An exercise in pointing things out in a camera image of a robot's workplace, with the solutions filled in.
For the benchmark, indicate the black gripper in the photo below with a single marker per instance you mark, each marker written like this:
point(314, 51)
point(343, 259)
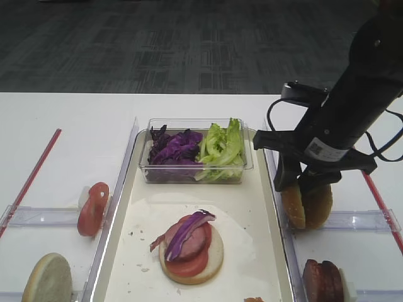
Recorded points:
point(316, 152)

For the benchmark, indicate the sesame bun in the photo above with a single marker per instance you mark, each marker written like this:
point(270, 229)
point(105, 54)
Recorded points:
point(317, 205)
point(292, 204)

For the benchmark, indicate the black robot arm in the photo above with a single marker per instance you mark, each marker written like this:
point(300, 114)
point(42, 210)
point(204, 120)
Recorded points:
point(373, 76)

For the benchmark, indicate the green lettuce leaves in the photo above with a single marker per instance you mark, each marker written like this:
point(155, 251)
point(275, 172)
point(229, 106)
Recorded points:
point(221, 153)

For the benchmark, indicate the front meat patty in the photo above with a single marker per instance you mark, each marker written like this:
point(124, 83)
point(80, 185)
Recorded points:
point(313, 278)

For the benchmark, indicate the meat patty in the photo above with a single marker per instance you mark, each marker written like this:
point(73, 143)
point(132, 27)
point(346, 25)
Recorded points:
point(333, 284)
point(313, 278)

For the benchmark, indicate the rear meat patty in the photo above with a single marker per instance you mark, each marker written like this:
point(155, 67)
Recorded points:
point(333, 284)

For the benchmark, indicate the white holder behind patties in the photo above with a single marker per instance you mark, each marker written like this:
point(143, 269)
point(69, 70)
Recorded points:
point(349, 290)

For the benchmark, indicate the tomato slice on bun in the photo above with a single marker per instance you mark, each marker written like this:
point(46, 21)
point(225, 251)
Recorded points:
point(188, 268)

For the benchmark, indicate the rear tomato slice upright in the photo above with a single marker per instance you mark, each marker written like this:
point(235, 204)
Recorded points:
point(99, 193)

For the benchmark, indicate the tomato slice upright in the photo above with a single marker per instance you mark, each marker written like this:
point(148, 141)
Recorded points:
point(99, 193)
point(91, 216)

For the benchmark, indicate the front tomato slice upright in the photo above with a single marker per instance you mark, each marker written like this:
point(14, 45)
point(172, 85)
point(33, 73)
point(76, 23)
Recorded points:
point(91, 216)

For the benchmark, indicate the white holder behind tomato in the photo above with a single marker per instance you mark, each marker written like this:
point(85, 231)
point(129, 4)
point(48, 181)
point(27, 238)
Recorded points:
point(84, 195)

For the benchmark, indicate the right clear acrylic divider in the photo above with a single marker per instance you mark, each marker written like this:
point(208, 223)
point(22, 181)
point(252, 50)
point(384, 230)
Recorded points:
point(287, 235)

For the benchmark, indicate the clear acrylic divider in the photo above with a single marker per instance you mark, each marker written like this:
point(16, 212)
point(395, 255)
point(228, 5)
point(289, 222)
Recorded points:
point(118, 188)
point(287, 235)

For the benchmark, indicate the right clear acrylic crossbar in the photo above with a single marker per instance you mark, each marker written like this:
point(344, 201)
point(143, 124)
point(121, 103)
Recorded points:
point(367, 221)

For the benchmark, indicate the clear acrylic crossbar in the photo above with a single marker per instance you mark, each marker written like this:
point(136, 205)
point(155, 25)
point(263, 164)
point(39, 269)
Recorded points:
point(27, 216)
point(367, 221)

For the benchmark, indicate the white metal tray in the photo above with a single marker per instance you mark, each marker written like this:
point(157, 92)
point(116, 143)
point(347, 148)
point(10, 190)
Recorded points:
point(254, 261)

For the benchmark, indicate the purple cabbage strip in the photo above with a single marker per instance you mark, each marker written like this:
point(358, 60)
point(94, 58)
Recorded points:
point(196, 220)

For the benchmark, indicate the right red tape strip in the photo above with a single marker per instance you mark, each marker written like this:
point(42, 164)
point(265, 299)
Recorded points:
point(378, 198)

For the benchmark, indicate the red tape strip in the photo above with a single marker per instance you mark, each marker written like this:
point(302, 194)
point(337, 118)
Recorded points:
point(378, 198)
point(28, 182)

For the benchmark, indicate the bottom bun on tray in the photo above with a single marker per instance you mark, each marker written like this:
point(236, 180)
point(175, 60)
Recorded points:
point(212, 257)

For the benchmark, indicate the ham slice on bun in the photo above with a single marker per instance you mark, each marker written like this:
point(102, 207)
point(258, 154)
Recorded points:
point(190, 247)

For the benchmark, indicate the purple cabbage leaves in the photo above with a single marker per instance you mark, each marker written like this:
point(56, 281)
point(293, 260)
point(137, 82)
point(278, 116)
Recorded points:
point(179, 149)

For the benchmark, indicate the clear plastic salad container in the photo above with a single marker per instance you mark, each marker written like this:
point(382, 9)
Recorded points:
point(175, 126)

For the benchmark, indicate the left clear acrylic divider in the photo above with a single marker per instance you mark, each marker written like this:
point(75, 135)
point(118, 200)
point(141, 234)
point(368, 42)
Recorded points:
point(118, 188)

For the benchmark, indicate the left red tape strip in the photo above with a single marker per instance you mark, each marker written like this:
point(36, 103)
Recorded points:
point(28, 182)

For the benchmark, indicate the bun bottom upright left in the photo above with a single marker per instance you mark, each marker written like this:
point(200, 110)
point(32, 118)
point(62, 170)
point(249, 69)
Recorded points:
point(50, 280)

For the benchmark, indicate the left clear acrylic crossbar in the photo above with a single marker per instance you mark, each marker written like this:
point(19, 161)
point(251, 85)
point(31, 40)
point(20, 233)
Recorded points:
point(27, 216)

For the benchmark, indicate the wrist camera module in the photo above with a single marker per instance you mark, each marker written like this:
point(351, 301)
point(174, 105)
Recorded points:
point(303, 95)

